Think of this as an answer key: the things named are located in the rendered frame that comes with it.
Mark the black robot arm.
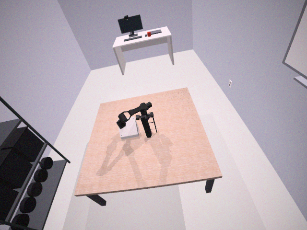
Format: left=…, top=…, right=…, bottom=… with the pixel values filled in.
left=116, top=102, right=152, bottom=129

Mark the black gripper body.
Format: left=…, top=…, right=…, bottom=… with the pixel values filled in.
left=136, top=112, right=153, bottom=120

